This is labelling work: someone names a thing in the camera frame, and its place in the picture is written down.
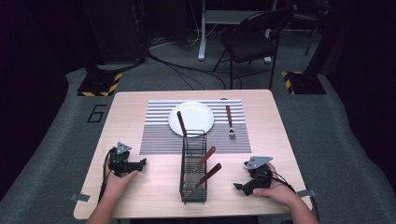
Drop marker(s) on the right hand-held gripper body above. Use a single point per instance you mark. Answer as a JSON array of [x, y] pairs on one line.
[[257, 179]]

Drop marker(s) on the black folding chair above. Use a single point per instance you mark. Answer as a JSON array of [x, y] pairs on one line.
[[249, 43]]

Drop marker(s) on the striped edge black stand base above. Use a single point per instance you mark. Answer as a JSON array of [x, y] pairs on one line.
[[99, 84], [305, 83]]

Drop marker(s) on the white round plate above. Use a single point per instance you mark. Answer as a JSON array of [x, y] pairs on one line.
[[196, 116]]

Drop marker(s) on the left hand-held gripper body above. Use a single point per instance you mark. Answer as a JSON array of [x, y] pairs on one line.
[[120, 161]]

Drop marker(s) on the white metal desk frame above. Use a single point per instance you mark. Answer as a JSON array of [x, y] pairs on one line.
[[203, 34]]

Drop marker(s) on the grey tape strip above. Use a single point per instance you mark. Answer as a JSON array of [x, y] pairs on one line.
[[306, 193], [79, 197]]

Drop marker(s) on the striped grey placemat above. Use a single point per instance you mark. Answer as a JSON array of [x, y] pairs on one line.
[[162, 143]]

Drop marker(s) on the person's right hand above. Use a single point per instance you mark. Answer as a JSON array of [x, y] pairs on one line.
[[275, 191]]

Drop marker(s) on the person's left hand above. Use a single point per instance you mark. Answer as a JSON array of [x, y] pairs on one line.
[[116, 185]]

